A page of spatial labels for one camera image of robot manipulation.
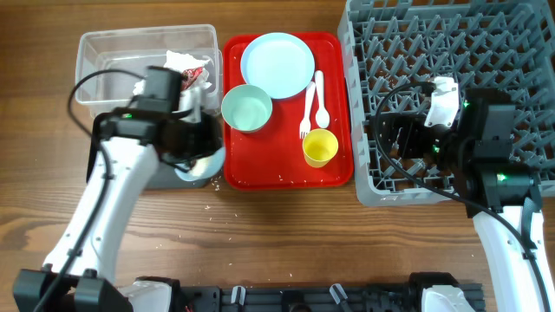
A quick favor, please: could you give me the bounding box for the clear plastic waste bin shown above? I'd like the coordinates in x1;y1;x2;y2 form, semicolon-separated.
75;24;223;117

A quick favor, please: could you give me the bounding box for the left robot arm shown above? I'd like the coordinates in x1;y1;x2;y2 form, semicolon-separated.
13;107;222;311

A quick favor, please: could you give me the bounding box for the white plastic fork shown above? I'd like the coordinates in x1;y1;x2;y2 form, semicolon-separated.
299;81;316;140

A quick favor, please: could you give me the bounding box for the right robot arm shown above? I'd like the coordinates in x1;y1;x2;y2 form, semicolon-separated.
373;88;554;311

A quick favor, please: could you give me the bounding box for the black food waste tray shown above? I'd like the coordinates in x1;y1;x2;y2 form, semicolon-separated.
85;110;212;190

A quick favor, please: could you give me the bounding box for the red serving tray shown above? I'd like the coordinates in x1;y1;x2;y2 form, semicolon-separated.
223;32;354;191

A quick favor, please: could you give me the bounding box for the grey dishwasher rack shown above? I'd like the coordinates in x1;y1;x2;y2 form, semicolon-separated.
337;0;554;206

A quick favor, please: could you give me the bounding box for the red snack wrapper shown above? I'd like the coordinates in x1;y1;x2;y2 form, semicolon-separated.
180;67;204;91

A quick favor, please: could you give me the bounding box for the green bowl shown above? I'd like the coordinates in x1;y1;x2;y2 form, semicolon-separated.
221;84;273;133

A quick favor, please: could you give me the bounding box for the light blue plate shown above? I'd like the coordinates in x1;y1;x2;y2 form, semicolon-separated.
240;32;316;100

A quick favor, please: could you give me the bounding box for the light blue bowl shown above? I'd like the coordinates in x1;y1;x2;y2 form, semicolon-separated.
174;146;225;182

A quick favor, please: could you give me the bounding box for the white napkin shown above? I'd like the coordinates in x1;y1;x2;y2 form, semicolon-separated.
164;50;212;93
133;80;146;95

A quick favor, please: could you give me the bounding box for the white plastic spoon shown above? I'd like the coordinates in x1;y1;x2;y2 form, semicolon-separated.
314;70;330;128

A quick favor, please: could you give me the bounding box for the yellow cup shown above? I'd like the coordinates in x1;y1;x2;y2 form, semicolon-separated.
302;128;339;168

